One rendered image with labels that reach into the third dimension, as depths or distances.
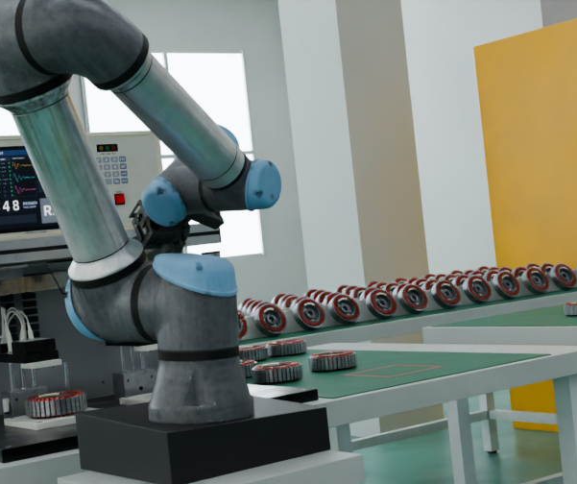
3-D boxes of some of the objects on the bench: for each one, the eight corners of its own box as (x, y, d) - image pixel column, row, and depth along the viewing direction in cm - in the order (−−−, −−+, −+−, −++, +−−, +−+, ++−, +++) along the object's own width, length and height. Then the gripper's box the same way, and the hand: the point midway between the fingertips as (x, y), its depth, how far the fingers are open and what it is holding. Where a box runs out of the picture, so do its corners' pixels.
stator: (97, 410, 222) (95, 391, 222) (40, 421, 216) (38, 400, 216) (72, 407, 231) (70, 388, 231) (16, 417, 225) (14, 398, 225)
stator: (311, 368, 288) (309, 352, 288) (357, 364, 287) (355, 348, 287) (307, 374, 277) (305, 357, 277) (355, 369, 276) (354, 352, 276)
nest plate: (112, 416, 222) (111, 409, 222) (36, 430, 213) (36, 423, 213) (77, 412, 234) (76, 405, 234) (4, 424, 225) (3, 419, 225)
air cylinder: (50, 414, 236) (47, 385, 236) (13, 420, 231) (11, 392, 231) (39, 412, 240) (36, 384, 240) (3, 419, 235) (0, 391, 235)
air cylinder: (157, 394, 250) (155, 368, 250) (126, 399, 245) (123, 373, 245) (146, 393, 254) (143, 367, 254) (114, 399, 249) (111, 373, 249)
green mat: (551, 354, 266) (551, 353, 266) (333, 399, 231) (333, 398, 231) (301, 350, 343) (301, 349, 343) (109, 382, 307) (109, 381, 307)
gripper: (150, 173, 203) (108, 243, 218) (168, 217, 200) (123, 284, 215) (193, 171, 208) (149, 238, 223) (211, 213, 205) (165, 279, 220)
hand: (153, 255), depth 220 cm, fingers closed, pressing on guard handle
